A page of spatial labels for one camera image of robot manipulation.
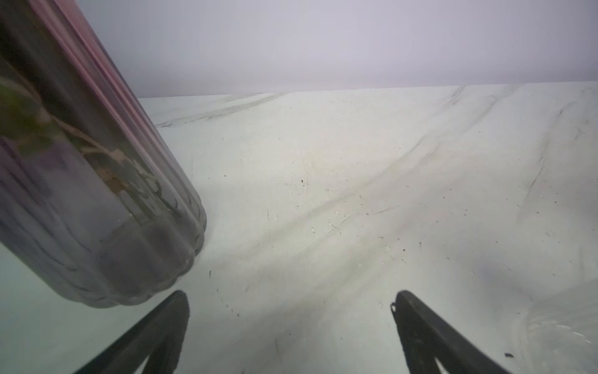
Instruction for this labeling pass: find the dark glass flower vase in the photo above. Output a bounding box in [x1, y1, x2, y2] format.
[1, 1, 207, 309]

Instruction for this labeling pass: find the clear small water bottle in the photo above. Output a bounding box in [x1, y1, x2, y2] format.
[523, 280, 597, 373]

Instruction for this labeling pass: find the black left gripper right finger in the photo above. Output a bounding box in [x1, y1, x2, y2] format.
[391, 291, 507, 374]

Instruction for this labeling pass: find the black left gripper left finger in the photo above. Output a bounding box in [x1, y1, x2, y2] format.
[77, 291, 190, 373]

